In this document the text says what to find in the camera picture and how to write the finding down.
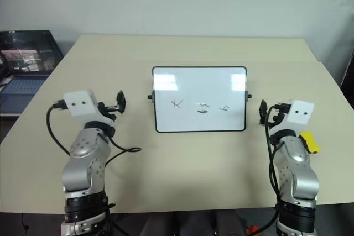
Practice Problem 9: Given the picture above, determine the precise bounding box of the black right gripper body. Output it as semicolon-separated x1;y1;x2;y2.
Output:
268;102;291;127

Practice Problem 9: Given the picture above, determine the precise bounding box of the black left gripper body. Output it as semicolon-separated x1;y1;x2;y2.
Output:
97;102;120;123

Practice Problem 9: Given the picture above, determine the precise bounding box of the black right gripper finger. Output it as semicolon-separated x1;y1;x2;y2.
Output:
258;98;268;125

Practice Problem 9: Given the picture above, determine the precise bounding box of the yellow sponge with dark scrubber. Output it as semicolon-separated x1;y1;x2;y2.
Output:
300;132;321;155

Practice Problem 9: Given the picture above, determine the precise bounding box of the small black-framed whiteboard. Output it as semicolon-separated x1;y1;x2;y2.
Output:
147;66;253;134

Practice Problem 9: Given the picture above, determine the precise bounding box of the open blue laptop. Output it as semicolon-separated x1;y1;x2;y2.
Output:
0;29;64;116

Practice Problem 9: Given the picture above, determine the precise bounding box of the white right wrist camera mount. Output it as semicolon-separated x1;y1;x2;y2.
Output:
287;99;315;134

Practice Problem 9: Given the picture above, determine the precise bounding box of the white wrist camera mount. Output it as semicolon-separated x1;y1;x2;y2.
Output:
63;90;98;123
287;99;315;134

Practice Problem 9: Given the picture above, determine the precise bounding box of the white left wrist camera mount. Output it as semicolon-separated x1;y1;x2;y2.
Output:
63;90;98;123

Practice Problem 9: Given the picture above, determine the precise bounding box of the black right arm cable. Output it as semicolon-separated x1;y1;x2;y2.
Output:
264;104;282;233

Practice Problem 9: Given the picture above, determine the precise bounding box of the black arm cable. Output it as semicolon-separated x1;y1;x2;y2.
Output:
47;99;142;165
264;104;282;233

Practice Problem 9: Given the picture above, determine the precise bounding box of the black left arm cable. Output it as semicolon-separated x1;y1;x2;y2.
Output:
47;99;142;165

